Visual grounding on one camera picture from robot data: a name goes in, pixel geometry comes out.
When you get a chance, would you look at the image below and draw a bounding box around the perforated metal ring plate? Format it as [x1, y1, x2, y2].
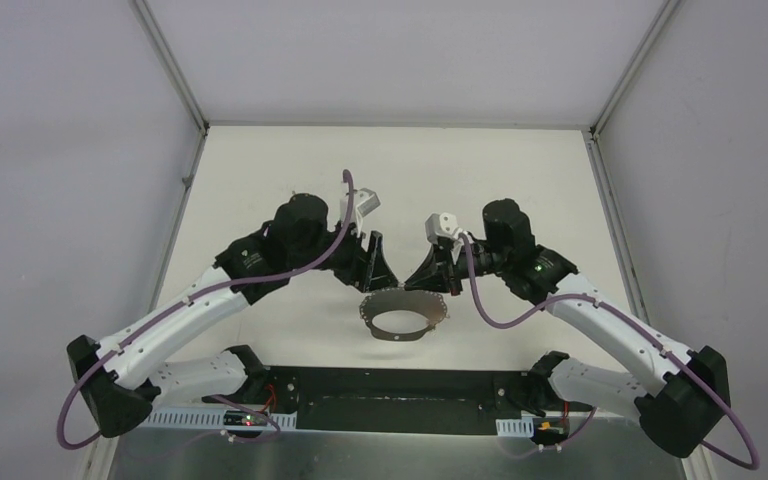
[359, 288, 448, 342]

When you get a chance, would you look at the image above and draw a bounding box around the purple cable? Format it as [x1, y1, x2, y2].
[57, 169, 357, 451]
[458, 233, 762, 472]

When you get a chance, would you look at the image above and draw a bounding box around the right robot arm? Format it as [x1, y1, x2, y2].
[405, 199, 731, 458]

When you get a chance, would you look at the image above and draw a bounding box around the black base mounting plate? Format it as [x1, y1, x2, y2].
[228, 366, 588, 435]

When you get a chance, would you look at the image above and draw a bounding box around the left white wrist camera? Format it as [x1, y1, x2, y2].
[353, 188, 381, 217]

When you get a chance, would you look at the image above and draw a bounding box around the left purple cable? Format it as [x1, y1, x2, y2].
[57, 169, 357, 451]

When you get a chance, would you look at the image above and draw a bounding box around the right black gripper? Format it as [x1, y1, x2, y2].
[404, 241, 509, 298]

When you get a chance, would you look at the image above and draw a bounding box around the white slotted cable duct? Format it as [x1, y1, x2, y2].
[139, 407, 275, 432]

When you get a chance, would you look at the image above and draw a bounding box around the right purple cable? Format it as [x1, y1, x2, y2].
[458, 233, 762, 472]

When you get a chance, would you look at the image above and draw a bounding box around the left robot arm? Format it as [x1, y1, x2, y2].
[66, 188, 398, 438]

